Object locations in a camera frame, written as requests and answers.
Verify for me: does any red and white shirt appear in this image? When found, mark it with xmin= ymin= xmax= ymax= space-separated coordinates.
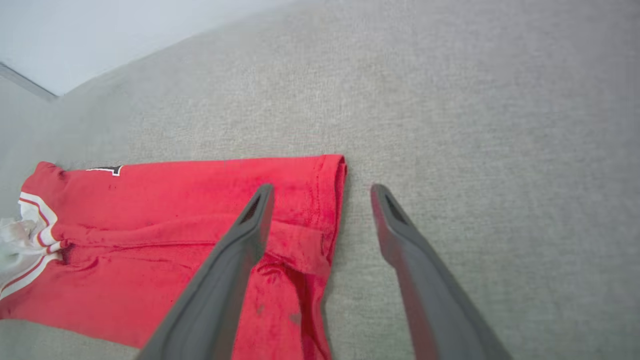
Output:
xmin=0 ymin=154 xmax=348 ymax=360

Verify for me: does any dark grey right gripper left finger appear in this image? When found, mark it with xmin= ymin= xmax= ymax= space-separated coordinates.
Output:
xmin=137 ymin=184 xmax=275 ymax=360

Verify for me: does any grey fabric sofa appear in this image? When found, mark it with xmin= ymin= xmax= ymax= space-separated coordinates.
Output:
xmin=0 ymin=0 xmax=640 ymax=360

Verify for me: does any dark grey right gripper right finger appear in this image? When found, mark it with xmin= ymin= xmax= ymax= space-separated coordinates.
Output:
xmin=371 ymin=184 xmax=513 ymax=360

